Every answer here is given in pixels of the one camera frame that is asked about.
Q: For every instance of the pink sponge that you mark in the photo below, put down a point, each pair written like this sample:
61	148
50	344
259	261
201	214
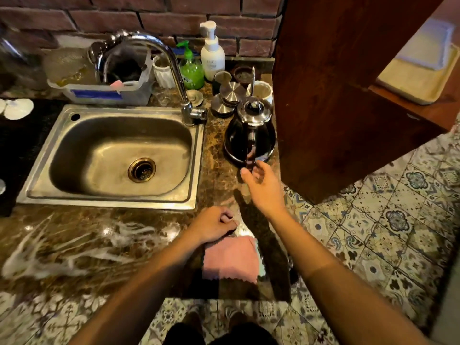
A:
116	84

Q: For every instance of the person's right thumb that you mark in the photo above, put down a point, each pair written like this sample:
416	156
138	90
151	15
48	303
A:
247	176

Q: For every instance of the large glass jar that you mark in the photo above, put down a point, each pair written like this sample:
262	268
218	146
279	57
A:
19	61

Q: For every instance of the person's left hand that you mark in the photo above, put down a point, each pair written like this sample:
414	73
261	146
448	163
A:
212	224

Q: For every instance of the white shell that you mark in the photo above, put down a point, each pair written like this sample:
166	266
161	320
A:
18	108

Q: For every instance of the person's left thumb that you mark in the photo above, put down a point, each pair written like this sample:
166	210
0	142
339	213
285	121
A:
227	216

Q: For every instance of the brass sink drain strainer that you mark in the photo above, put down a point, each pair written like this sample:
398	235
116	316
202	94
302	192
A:
142	170

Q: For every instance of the green pump soap bottle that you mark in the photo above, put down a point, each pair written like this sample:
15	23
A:
191	73

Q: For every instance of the cream plastic tray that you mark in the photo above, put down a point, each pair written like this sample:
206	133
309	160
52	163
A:
413	84

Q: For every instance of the dark wooden cabinet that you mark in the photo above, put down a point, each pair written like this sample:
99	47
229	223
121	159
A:
341	89

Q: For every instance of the small brown bowl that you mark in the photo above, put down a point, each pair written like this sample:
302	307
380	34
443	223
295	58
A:
243	75

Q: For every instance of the white ribbed ceramic cup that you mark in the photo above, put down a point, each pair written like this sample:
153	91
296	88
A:
163	73

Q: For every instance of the stainless steel sink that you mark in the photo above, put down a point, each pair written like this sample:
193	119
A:
107	158

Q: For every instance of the clear plastic dish bin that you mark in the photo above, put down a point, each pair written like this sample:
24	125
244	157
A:
104	94

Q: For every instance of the person's right hand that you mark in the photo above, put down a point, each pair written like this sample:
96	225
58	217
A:
266	192

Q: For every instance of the person's left forearm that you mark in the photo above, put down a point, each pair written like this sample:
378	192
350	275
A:
143	291

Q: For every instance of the chrome faucet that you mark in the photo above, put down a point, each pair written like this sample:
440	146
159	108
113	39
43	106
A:
169	57

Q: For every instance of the clear glass dish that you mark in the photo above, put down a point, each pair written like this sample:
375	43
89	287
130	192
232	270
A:
66	66

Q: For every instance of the metal spoon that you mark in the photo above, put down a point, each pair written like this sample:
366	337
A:
253	80

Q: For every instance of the clear drinking glass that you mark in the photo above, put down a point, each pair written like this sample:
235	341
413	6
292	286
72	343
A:
161	96

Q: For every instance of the round steel lid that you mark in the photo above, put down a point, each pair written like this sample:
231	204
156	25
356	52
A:
233	92
220	107

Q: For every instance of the pink cleaning cloth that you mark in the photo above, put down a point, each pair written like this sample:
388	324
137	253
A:
231	260

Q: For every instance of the person's right forearm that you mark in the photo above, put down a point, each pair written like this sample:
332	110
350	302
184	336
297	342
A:
334	280

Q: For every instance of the white pump soap bottle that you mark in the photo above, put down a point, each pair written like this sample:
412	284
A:
212	57

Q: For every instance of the person's black trousers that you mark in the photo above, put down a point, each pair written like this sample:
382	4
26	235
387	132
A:
222	335

